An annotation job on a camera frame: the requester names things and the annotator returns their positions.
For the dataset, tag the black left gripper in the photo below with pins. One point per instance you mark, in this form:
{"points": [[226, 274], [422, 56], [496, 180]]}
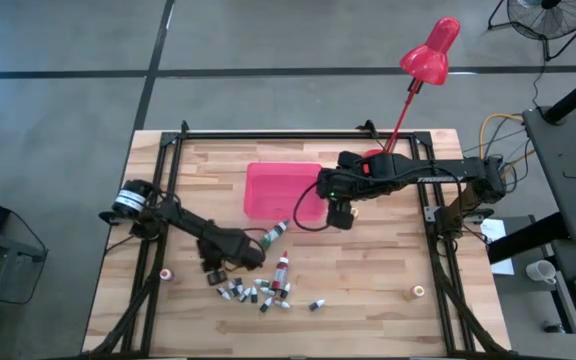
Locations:
{"points": [[225, 247]]}

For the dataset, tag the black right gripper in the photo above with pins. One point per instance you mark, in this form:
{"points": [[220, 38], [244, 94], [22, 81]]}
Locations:
{"points": [[340, 187]]}

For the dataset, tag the large green coloring bottle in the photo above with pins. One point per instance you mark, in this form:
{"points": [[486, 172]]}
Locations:
{"points": [[274, 234]]}

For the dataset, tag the large dark red coloring bottle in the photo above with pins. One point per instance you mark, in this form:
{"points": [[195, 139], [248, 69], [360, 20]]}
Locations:
{"points": [[280, 274]]}

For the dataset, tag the small green dropper bottle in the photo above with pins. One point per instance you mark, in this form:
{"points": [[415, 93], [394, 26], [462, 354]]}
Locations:
{"points": [[286, 291]]}

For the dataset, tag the small purple dropper bottle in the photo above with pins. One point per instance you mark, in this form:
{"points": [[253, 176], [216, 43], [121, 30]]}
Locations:
{"points": [[317, 305]]}

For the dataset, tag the large red-orange tip coloring bottle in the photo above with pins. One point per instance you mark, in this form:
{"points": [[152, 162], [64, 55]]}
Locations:
{"points": [[166, 274]]}

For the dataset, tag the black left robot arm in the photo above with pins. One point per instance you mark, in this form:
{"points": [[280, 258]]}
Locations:
{"points": [[178, 217]]}

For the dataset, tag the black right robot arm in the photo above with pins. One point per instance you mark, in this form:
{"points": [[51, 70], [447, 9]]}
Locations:
{"points": [[443, 172]]}

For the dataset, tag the pink translucent plastic bin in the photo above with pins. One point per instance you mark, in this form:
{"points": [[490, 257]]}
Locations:
{"points": [[273, 192]]}

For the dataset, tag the red desk lamp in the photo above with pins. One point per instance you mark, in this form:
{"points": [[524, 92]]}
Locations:
{"points": [[430, 55]]}

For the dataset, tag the white paper sheet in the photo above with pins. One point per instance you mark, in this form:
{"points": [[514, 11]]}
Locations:
{"points": [[495, 230]]}

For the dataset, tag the white mug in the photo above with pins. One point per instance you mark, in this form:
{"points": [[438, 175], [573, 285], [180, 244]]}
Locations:
{"points": [[539, 271]]}

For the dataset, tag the dark grey side desk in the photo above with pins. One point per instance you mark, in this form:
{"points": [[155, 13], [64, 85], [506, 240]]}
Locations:
{"points": [[568, 165]]}

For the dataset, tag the black pole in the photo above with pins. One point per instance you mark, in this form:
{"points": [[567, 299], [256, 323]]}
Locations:
{"points": [[575, 95]]}

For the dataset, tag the black floor fan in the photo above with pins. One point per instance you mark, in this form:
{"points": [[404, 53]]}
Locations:
{"points": [[533, 22]]}

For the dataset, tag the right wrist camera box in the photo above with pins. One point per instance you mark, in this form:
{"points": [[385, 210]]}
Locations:
{"points": [[339, 215]]}

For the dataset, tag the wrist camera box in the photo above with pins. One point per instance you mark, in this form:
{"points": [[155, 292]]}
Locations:
{"points": [[216, 278], [339, 215]]}

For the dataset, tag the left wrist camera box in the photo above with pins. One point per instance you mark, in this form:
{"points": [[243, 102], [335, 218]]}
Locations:
{"points": [[216, 278]]}

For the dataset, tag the black aluminium table frame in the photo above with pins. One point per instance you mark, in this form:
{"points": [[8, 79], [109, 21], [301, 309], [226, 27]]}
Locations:
{"points": [[293, 135]]}

